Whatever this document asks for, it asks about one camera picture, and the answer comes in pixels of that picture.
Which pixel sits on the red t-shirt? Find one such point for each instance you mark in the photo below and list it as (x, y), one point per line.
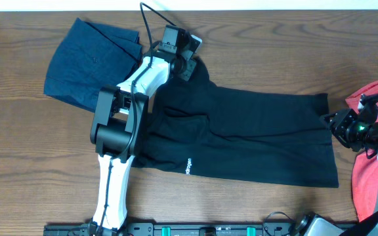
(365, 171)

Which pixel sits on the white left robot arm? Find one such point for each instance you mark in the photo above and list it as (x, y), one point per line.
(118, 129)

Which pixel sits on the black polo shirt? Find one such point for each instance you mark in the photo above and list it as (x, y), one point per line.
(200, 129)

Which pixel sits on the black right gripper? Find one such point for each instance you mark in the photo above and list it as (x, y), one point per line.
(339, 125)

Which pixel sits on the folded navy blue garment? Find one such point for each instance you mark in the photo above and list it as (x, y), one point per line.
(91, 56)

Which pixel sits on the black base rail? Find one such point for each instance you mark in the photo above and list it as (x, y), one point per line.
(276, 223)

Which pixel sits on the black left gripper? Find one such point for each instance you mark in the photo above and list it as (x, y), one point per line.
(189, 69)

